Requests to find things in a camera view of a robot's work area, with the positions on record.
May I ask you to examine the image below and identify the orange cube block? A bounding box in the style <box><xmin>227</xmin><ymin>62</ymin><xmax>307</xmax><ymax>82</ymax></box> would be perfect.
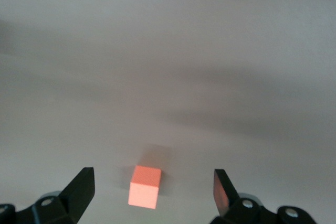
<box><xmin>128</xmin><ymin>165</ymin><xmax>162</xmax><ymax>210</ymax></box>

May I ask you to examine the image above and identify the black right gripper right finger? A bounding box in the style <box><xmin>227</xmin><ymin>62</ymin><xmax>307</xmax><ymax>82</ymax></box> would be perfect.
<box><xmin>209</xmin><ymin>169</ymin><xmax>319</xmax><ymax>224</ymax></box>

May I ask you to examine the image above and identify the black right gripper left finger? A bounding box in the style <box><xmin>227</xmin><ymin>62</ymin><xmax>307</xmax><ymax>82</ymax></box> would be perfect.
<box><xmin>0</xmin><ymin>167</ymin><xmax>96</xmax><ymax>224</ymax></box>

